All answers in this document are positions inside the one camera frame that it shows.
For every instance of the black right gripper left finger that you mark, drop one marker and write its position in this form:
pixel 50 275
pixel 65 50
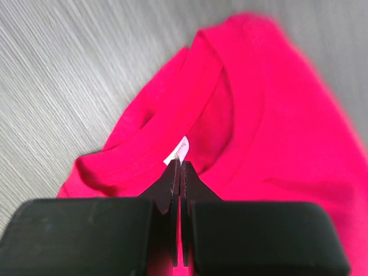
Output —
pixel 95 236

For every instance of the hot pink t shirt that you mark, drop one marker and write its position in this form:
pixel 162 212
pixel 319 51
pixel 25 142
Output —
pixel 259 125

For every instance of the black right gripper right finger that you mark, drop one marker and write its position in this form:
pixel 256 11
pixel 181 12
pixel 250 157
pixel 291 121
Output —
pixel 255 237

